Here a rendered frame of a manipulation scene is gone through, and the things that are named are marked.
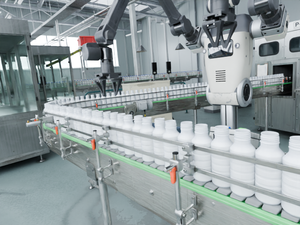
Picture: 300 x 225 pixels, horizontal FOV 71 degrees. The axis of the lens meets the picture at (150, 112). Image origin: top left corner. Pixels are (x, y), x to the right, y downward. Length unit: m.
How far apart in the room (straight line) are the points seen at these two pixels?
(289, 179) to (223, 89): 0.76
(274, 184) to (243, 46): 0.79
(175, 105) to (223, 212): 2.28
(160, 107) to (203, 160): 2.11
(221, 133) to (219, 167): 0.09
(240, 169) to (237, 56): 0.73
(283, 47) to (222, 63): 3.29
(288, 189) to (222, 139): 0.18
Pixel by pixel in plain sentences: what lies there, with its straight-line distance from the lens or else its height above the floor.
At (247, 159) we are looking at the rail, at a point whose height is 1.11.
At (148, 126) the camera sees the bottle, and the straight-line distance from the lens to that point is 0.77.
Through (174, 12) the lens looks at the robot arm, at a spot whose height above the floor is 1.65.
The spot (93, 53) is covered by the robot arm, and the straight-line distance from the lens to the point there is 0.90.
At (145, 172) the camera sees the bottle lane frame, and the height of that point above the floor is 0.97.
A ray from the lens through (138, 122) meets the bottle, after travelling 0.81.
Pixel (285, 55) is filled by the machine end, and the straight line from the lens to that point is 4.43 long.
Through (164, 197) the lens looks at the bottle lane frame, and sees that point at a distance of 0.76.
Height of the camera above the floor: 1.32
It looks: 10 degrees down
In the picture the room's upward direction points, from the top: 5 degrees counter-clockwise
